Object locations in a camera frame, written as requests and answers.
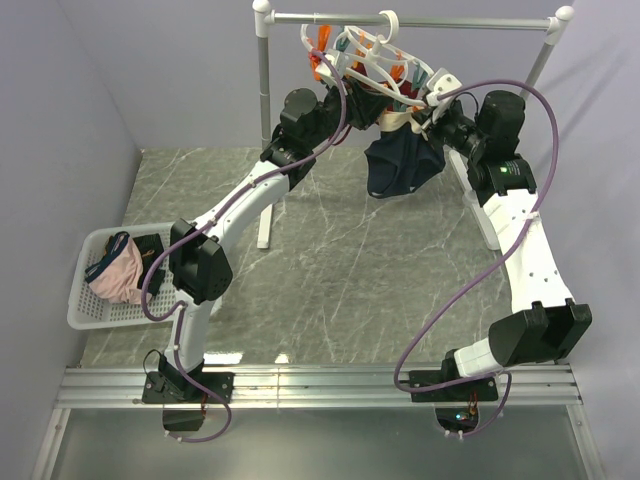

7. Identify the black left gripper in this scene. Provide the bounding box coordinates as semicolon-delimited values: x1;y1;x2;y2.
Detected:
306;77;394;151

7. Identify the white plastic clip hanger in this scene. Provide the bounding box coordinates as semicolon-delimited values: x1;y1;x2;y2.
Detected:
300;10;434;105

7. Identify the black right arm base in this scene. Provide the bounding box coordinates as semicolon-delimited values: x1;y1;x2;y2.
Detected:
399;368;499;434

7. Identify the aluminium mounting rail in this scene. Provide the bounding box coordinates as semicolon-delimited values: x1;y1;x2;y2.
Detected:
33;364;605;479

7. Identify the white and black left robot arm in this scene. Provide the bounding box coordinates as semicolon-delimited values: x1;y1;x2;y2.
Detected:
158;80;393;402

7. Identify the dark red lace bra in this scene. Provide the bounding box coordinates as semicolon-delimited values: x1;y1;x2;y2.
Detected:
365;80;425;112

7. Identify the white perforated plastic basket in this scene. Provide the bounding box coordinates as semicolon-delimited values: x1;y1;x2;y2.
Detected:
67;222;172;330

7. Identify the silver clothes rack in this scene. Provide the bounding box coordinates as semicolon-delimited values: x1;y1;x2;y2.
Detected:
252;1;575;251

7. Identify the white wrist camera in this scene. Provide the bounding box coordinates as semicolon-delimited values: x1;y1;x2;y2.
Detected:
425;68;462;123
311;48;352;87

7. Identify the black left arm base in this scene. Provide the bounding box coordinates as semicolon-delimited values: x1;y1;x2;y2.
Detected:
141;365;234;438

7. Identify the navy blue underwear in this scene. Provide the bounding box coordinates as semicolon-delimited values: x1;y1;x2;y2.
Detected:
364;111;445;199

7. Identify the black lace underwear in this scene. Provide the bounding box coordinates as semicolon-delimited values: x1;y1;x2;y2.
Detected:
133;234;166;297

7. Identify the pink underwear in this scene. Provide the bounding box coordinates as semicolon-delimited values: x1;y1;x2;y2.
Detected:
84;231;152;305

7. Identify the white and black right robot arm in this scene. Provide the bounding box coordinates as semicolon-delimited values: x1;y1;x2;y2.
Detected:
393;80;592;400

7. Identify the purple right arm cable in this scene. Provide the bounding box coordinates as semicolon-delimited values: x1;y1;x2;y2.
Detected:
393;79;558;437

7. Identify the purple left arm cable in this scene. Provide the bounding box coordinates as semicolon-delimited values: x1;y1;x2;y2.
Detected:
140;52;351;443

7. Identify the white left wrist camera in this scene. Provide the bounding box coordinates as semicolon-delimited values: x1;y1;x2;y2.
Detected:
311;48;352;87

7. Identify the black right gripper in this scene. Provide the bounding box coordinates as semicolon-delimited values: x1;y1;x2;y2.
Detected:
412;100;488;160

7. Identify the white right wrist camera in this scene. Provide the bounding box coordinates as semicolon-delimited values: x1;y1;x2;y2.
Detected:
425;68;462;123

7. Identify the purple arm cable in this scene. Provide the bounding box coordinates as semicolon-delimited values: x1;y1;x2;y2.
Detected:
140;52;351;443
393;79;558;437

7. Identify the teal clothespin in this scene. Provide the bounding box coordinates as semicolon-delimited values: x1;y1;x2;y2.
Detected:
411;66;429;95
391;100;413;113

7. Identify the orange clothespin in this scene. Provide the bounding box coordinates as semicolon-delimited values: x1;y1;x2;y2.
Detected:
309;25;332;69

